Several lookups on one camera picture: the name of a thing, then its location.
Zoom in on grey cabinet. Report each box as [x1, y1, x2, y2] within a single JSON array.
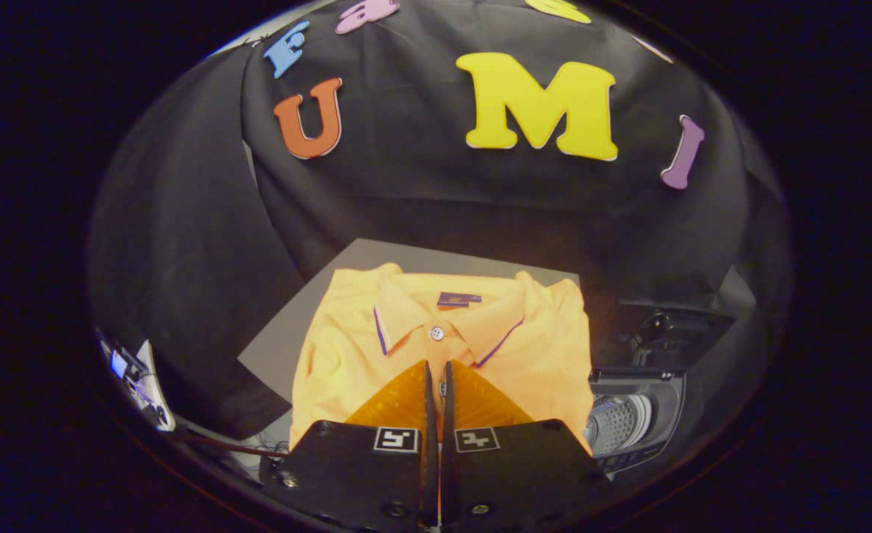
[[238, 238, 582, 406]]

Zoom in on thin black cable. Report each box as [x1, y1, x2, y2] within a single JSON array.
[[175, 428, 290, 460]]

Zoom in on grey washing machine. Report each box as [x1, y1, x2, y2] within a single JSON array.
[[584, 366, 688, 476]]

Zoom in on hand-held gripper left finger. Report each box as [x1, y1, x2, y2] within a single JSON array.
[[261, 360, 441, 531]]

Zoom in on white and blue equipment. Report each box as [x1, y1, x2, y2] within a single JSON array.
[[95, 329, 178, 434]]

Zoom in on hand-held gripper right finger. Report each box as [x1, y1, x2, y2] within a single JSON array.
[[440, 360, 619, 532]]

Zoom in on orange polo shirt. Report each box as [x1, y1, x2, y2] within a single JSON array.
[[290, 263, 595, 456]]

